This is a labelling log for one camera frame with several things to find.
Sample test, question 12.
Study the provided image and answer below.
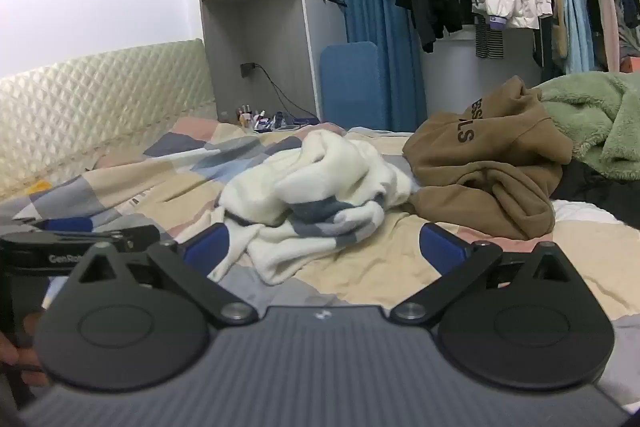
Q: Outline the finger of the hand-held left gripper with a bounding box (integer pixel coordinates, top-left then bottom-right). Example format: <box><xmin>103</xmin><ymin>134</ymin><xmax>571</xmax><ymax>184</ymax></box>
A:
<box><xmin>15</xmin><ymin>217</ymin><xmax>162</xmax><ymax>254</ymax></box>

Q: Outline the cluster of toiletry bottles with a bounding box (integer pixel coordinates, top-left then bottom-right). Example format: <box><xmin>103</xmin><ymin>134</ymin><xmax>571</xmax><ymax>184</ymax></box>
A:
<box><xmin>235</xmin><ymin>104</ymin><xmax>276</xmax><ymax>130</ymax></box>

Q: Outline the cream quilted headboard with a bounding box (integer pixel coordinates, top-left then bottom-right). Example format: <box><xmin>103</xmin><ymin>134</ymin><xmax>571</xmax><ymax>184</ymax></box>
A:
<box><xmin>0</xmin><ymin>38</ymin><xmax>217</xmax><ymax>202</ymax></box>

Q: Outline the patchwork bedsheet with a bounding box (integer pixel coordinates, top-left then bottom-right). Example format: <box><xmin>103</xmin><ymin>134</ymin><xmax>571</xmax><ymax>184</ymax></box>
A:
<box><xmin>0</xmin><ymin>117</ymin><xmax>640</xmax><ymax>413</ymax></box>

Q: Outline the hanging striped garment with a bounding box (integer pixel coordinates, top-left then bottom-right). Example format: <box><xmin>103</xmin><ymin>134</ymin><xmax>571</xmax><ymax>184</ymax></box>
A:
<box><xmin>474</xmin><ymin>18</ymin><xmax>506</xmax><ymax>58</ymax></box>

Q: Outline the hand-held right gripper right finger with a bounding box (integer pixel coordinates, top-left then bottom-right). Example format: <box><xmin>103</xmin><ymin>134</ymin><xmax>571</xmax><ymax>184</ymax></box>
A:
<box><xmin>389</xmin><ymin>223</ymin><xmax>576</xmax><ymax>327</ymax></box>

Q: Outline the black charger cable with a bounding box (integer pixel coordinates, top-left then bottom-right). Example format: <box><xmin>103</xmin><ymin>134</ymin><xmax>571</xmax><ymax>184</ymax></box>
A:
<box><xmin>254</xmin><ymin>64</ymin><xmax>321</xmax><ymax>120</ymax></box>

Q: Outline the white fleece striped sweater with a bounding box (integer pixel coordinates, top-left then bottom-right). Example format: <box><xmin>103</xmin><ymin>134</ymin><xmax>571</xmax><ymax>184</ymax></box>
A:
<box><xmin>209</xmin><ymin>129</ymin><xmax>416</xmax><ymax>286</ymax></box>

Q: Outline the blue padded board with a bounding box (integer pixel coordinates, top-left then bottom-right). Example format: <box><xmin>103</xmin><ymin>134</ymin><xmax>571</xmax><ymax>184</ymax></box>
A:
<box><xmin>320</xmin><ymin>41</ymin><xmax>380</xmax><ymax>130</ymax></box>

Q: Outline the green fleece jacket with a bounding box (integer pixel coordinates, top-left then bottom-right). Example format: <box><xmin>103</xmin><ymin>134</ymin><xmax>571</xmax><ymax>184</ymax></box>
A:
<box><xmin>540</xmin><ymin>72</ymin><xmax>640</xmax><ymax>180</ymax></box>

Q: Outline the person's left hand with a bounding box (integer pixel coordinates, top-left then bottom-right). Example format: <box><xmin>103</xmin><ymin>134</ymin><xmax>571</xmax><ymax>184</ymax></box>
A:
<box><xmin>0</xmin><ymin>311</ymin><xmax>51</xmax><ymax>389</ymax></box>

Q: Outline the brown hoodie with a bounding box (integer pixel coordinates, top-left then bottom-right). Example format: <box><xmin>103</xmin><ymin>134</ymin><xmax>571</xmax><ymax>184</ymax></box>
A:
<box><xmin>402</xmin><ymin>76</ymin><xmax>575</xmax><ymax>241</ymax></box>

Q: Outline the black jacket on bed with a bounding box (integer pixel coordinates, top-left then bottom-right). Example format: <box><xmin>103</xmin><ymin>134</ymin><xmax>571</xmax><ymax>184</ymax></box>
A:
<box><xmin>552</xmin><ymin>159</ymin><xmax>640</xmax><ymax>228</ymax></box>

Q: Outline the hanging dark navy garment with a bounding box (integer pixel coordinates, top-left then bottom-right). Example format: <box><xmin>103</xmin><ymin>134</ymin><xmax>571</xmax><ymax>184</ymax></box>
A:
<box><xmin>585</xmin><ymin>0</ymin><xmax>640</xmax><ymax>72</ymax></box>

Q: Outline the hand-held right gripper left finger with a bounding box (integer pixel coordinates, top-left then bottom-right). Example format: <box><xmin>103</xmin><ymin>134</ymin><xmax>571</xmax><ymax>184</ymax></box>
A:
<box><xmin>74</xmin><ymin>223</ymin><xmax>260</xmax><ymax>327</ymax></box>

